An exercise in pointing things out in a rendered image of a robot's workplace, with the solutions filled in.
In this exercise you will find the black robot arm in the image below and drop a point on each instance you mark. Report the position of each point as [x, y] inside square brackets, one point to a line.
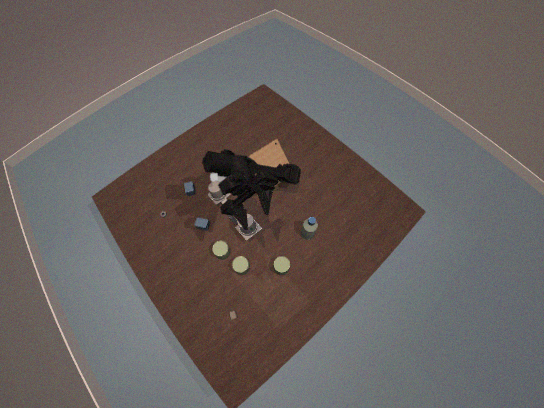
[227, 164]

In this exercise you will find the white round dish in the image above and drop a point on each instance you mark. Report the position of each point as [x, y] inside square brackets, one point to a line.
[215, 177]

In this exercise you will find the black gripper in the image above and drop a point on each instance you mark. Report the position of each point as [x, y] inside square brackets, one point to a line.
[263, 184]

